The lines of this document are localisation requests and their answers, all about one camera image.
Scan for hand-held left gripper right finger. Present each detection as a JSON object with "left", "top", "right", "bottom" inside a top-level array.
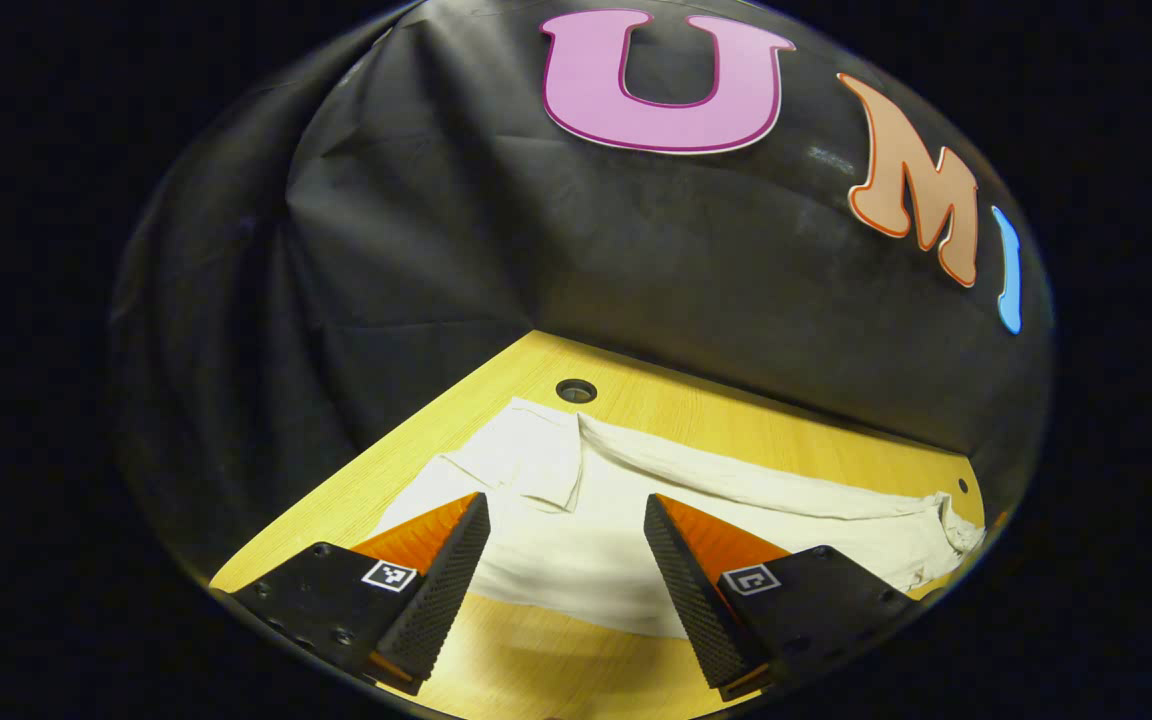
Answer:
[{"left": 642, "top": 492, "right": 923, "bottom": 702}]

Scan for white jeans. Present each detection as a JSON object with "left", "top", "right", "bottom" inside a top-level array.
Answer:
[{"left": 372, "top": 397, "right": 988, "bottom": 642}]

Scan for black backdrop cloth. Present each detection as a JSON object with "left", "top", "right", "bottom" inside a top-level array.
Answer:
[{"left": 111, "top": 0, "right": 1055, "bottom": 593}]

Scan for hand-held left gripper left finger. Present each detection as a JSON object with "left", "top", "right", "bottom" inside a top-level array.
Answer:
[{"left": 210, "top": 490, "right": 492, "bottom": 697}]

